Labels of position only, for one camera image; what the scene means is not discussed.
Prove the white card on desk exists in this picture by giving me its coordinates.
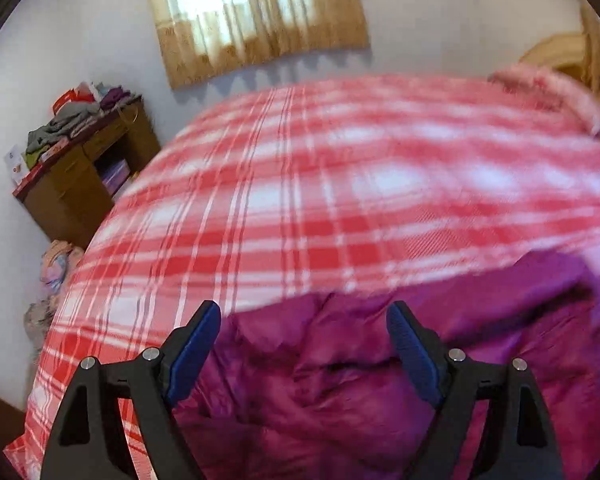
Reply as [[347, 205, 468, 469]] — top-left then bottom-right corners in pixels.
[[3, 145, 30, 186]]

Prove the purple puffer jacket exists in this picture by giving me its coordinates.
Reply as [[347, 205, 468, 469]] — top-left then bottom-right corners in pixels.
[[174, 252, 600, 479]]

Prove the pink floral pillow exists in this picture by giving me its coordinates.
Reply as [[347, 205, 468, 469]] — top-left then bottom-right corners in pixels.
[[489, 63, 600, 138]]

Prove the wooden bed headboard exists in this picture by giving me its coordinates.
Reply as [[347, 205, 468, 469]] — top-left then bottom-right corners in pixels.
[[520, 0, 600, 99]]

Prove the red white plaid bedspread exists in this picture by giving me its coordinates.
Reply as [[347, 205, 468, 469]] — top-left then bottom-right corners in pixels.
[[5, 75, 600, 479]]

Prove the clothes pile on desk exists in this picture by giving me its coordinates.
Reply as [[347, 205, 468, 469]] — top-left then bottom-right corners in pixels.
[[22, 82, 132, 170]]

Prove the brown wooden desk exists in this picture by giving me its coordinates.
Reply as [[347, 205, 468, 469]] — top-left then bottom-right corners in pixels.
[[12, 96, 160, 248]]

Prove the beige patterned window curtain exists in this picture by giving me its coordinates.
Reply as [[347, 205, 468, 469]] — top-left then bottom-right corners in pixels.
[[150, 0, 370, 89]]

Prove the clothes pile on floor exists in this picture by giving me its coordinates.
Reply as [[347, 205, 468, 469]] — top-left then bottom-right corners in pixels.
[[23, 240, 84, 359]]

